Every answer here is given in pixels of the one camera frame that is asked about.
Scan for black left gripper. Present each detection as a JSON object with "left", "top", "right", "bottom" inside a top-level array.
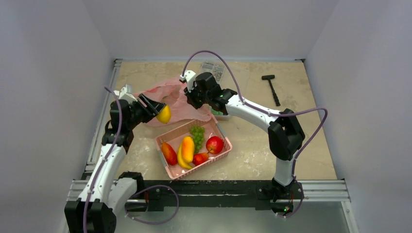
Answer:
[{"left": 126, "top": 94, "right": 165, "bottom": 130}]

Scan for orange fake fruit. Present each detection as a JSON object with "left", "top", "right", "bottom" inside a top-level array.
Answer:
[{"left": 156, "top": 105, "right": 172, "bottom": 124}]

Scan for pink plastic bag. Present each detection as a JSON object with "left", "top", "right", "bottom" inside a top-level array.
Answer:
[{"left": 133, "top": 78, "right": 211, "bottom": 124}]

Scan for green fake grapes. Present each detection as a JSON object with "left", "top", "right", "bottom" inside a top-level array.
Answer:
[{"left": 189, "top": 126, "right": 205, "bottom": 153}]

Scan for orange yellow fake mango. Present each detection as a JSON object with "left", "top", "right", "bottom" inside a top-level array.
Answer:
[{"left": 181, "top": 136, "right": 195, "bottom": 163}]

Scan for red fake fruit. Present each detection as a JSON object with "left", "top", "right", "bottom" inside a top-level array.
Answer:
[{"left": 161, "top": 142, "right": 178, "bottom": 166}]

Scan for red fake apple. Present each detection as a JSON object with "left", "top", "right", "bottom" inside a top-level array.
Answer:
[{"left": 206, "top": 136, "right": 224, "bottom": 154}]

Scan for yellow fake banana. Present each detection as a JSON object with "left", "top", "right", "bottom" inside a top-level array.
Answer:
[{"left": 177, "top": 145, "right": 192, "bottom": 170}]

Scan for red orange fake pear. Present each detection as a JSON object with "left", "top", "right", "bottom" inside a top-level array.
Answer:
[{"left": 192, "top": 152, "right": 209, "bottom": 166}]

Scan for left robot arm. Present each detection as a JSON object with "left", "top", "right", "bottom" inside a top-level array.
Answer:
[{"left": 64, "top": 94, "right": 168, "bottom": 233}]

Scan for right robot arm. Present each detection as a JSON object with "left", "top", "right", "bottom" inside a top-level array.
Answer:
[{"left": 179, "top": 70, "right": 305, "bottom": 201}]

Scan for green labelled small plastic case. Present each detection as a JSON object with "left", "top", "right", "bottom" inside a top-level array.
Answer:
[{"left": 209, "top": 107, "right": 231, "bottom": 121}]

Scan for pink plastic basket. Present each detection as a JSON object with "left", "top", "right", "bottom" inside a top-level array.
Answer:
[{"left": 155, "top": 114, "right": 233, "bottom": 180}]

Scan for black hammer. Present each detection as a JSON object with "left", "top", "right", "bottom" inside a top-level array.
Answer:
[{"left": 261, "top": 74, "right": 281, "bottom": 106}]

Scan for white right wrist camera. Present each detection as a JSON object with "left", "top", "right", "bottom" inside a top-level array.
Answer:
[{"left": 179, "top": 70, "right": 196, "bottom": 92}]

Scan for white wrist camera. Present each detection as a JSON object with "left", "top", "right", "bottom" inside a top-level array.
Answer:
[
  {"left": 114, "top": 84, "right": 137, "bottom": 104},
  {"left": 179, "top": 70, "right": 196, "bottom": 92}
]

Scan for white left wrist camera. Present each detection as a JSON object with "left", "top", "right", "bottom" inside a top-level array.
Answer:
[{"left": 114, "top": 84, "right": 137, "bottom": 104}]

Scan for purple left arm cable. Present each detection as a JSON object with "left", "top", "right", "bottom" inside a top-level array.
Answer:
[{"left": 82, "top": 86, "right": 180, "bottom": 233}]

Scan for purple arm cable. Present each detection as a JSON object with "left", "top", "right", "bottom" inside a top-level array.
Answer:
[
  {"left": 181, "top": 50, "right": 329, "bottom": 219},
  {"left": 82, "top": 86, "right": 180, "bottom": 233}
]

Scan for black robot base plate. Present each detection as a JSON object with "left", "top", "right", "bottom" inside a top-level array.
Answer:
[{"left": 125, "top": 180, "right": 304, "bottom": 214}]

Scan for aluminium table frame rail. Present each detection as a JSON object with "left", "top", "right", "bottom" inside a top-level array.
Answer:
[{"left": 64, "top": 68, "right": 350, "bottom": 233}]

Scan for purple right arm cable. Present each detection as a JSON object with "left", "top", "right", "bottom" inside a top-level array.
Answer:
[{"left": 181, "top": 50, "right": 329, "bottom": 219}]

